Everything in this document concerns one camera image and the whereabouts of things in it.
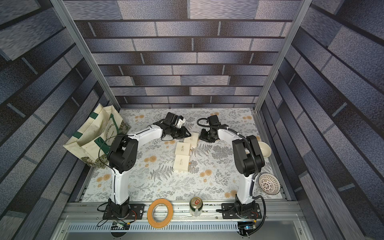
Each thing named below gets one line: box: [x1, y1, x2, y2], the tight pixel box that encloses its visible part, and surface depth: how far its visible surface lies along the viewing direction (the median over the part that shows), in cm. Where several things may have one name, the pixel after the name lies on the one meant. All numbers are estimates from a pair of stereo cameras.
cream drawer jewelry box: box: [173, 154, 190, 172], surface depth 89 cm
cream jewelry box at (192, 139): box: [183, 133, 199, 148], surface depth 99 cm
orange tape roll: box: [147, 198, 174, 229], surface depth 72 cm
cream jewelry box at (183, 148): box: [175, 142, 191, 156], surface depth 95 cm
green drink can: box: [189, 196, 204, 217], surface depth 68 cm
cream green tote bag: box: [63, 103, 132, 169], surface depth 88 cm
